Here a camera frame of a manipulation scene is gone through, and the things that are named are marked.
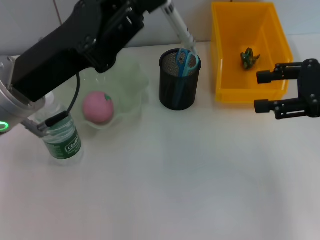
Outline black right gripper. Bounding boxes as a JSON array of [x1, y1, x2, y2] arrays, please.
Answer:
[[253, 58, 320, 121]]

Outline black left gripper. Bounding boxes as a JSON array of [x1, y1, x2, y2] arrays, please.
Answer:
[[10, 0, 171, 103]]

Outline green plastic wrapper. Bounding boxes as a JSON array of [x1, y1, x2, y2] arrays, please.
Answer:
[[240, 47, 262, 71]]

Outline clear grey ballpoint pen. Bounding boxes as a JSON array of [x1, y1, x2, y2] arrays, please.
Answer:
[[159, 0, 199, 60]]

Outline blue scissors with sheath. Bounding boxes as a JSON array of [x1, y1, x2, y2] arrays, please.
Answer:
[[173, 49, 201, 109]]

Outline pink toy peach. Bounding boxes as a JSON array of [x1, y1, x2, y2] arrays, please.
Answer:
[[81, 90, 115, 125]]

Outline clear water bottle green label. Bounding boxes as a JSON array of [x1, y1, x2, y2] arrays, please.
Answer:
[[33, 91, 85, 167]]

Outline pale green glass fruit plate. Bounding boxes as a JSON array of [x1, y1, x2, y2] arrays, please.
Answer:
[[59, 48, 150, 131]]

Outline black mesh pen holder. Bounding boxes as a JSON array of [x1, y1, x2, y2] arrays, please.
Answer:
[[159, 48, 202, 111]]

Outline yellow plastic storage bin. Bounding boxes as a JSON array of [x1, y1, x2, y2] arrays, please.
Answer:
[[210, 1, 294, 104]]

